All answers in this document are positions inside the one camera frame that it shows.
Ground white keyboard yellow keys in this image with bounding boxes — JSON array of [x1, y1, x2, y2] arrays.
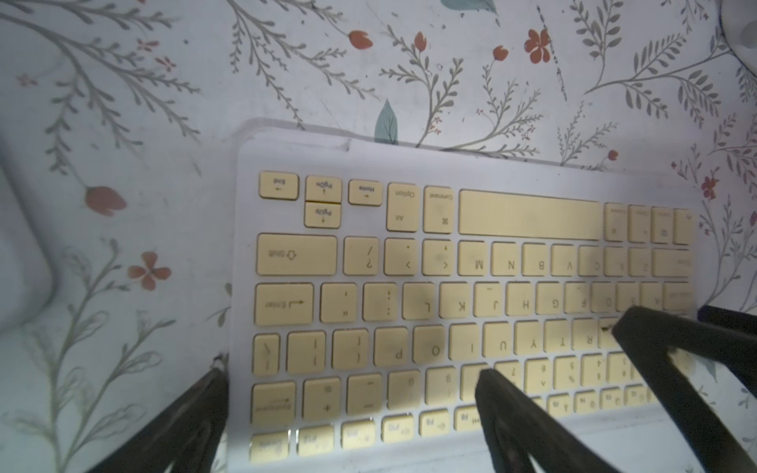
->
[[226, 117, 757, 473]]

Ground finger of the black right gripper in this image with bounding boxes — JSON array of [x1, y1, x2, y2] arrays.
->
[[612, 305, 756, 472]]

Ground white keyboard pink keys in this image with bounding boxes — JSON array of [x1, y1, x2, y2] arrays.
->
[[1, 169, 56, 333]]

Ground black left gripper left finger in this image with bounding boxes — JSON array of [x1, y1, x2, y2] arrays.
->
[[91, 368, 229, 472]]

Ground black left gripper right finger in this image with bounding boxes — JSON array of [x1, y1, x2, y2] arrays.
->
[[475, 369, 616, 473]]

